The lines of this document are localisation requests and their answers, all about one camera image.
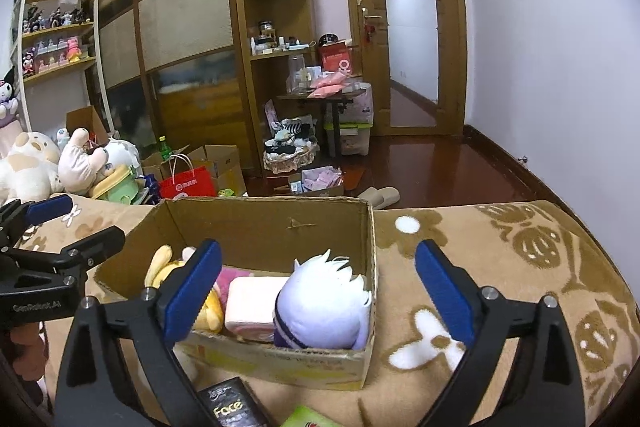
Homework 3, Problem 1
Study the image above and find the yellow bear plush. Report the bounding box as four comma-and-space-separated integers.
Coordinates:
144, 239, 224, 343

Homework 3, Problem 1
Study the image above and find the black Face tissue pack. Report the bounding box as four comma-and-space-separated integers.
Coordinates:
198, 377, 272, 427

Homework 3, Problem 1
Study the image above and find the pink swirl roll plush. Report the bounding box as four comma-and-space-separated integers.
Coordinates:
224, 277, 288, 343

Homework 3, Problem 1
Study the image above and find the green tissue pack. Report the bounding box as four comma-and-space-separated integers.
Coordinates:
281, 405, 342, 427

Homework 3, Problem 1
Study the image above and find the white-haired doll plush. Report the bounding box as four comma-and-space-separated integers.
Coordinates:
273, 251, 373, 351

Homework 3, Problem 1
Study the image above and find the person's left hand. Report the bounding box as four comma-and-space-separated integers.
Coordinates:
10, 323, 48, 381

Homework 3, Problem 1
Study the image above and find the large white cat plush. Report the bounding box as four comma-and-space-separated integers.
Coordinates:
0, 132, 65, 205

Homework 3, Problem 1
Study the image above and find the green yellow plush toy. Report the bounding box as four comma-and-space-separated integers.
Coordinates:
89, 166, 140, 205

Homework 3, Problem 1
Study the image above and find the beige floral blanket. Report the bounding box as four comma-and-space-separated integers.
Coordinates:
19, 193, 640, 427

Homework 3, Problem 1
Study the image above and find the green bottle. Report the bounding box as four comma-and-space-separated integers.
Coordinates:
158, 135, 172, 161

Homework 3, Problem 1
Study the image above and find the red paper shopping bag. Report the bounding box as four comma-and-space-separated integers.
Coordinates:
160, 153, 217, 199

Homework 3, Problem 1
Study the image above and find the brown cardboard box on floor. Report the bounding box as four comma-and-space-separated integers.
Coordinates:
141, 145, 246, 197

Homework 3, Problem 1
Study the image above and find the open cardboard box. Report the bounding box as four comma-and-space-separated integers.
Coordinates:
94, 196, 378, 391

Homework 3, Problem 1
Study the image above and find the white display shelf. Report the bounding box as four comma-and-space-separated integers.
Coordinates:
10, 0, 115, 136

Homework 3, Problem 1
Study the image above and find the beige slipper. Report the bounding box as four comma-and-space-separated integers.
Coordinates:
357, 186, 400, 210

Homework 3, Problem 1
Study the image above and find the wooden wardrobe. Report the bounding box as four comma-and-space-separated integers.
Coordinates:
98, 0, 255, 170

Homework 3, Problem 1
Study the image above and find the lace basket with items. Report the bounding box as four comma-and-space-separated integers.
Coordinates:
262, 115, 319, 174

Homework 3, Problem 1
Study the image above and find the small box of pink packets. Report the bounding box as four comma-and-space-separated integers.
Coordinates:
288, 166, 344, 197

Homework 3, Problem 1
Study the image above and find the small black side table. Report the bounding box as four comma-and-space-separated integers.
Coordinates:
277, 89, 366, 158

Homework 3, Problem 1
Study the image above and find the wooden corner shelf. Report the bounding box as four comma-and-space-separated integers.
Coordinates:
235, 0, 314, 174

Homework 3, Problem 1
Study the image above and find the clear storage bin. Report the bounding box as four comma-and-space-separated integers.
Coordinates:
323, 81, 374, 157

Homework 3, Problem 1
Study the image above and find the red box on table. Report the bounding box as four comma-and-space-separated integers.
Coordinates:
319, 41, 352, 75

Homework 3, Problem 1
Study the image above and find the wooden door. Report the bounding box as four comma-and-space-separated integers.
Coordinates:
348, 0, 468, 135

